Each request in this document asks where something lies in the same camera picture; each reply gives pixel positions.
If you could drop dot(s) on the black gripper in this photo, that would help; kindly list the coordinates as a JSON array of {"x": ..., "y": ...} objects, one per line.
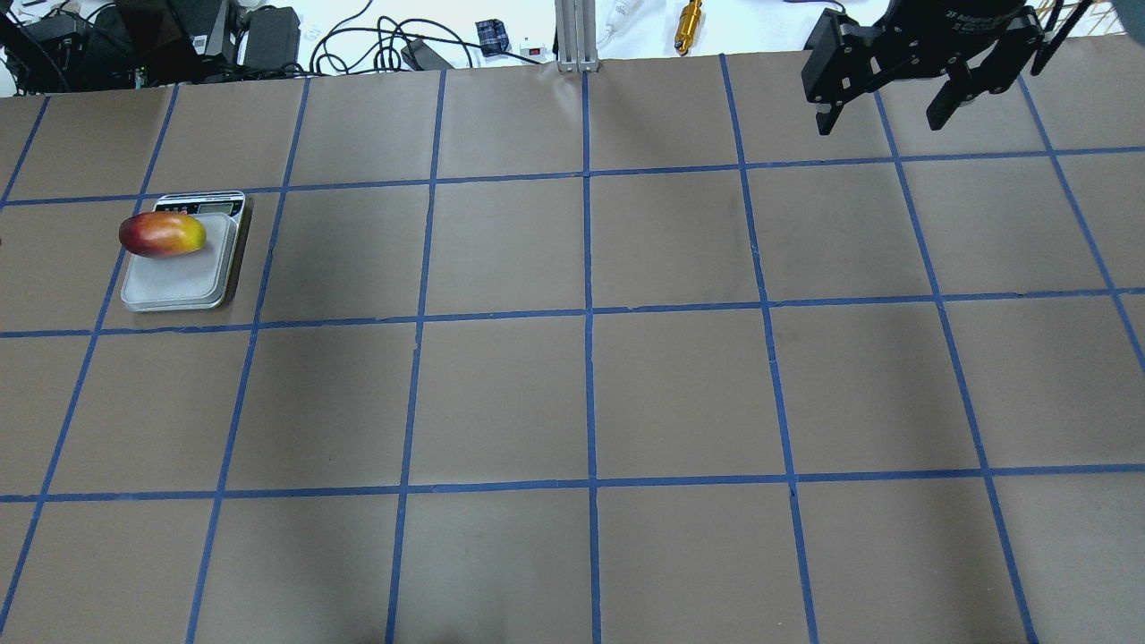
[{"x": 971, "y": 20}]

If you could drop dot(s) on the red yellow mango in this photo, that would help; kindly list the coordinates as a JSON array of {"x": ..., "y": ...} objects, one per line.
[{"x": 162, "y": 234}]

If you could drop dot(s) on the metal cylindrical connector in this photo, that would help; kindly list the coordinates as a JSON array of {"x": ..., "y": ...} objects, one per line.
[{"x": 688, "y": 26}]

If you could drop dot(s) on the small blue black box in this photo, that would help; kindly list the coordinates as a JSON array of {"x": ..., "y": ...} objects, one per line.
[{"x": 493, "y": 39}]

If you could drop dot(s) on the silver digital kitchen scale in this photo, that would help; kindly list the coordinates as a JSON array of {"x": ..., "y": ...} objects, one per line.
[{"x": 198, "y": 280}]

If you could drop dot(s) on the black electronics pile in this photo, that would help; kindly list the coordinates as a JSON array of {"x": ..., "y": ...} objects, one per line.
[{"x": 52, "y": 47}]

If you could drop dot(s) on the aluminium frame post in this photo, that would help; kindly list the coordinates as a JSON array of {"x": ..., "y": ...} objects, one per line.
[{"x": 576, "y": 36}]

